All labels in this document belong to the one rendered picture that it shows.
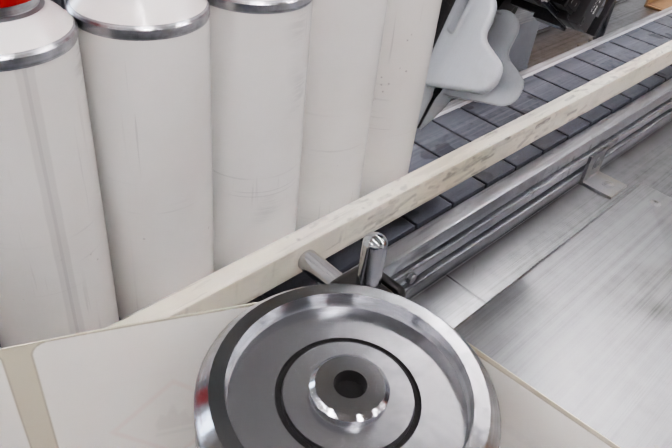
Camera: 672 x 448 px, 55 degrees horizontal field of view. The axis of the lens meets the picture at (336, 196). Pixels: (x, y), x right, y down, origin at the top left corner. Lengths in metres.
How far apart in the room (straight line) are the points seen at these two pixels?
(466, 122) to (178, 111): 0.33
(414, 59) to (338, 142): 0.07
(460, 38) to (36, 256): 0.26
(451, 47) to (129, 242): 0.22
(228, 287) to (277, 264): 0.03
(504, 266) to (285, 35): 0.27
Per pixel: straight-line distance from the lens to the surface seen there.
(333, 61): 0.32
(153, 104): 0.25
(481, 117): 0.55
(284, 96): 0.29
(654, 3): 1.14
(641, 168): 0.66
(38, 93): 0.23
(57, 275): 0.28
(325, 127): 0.33
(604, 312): 0.40
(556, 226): 0.54
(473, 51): 0.40
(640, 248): 0.46
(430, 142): 0.50
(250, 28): 0.27
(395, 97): 0.37
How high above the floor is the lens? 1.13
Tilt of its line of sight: 36 degrees down
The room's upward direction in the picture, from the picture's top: 7 degrees clockwise
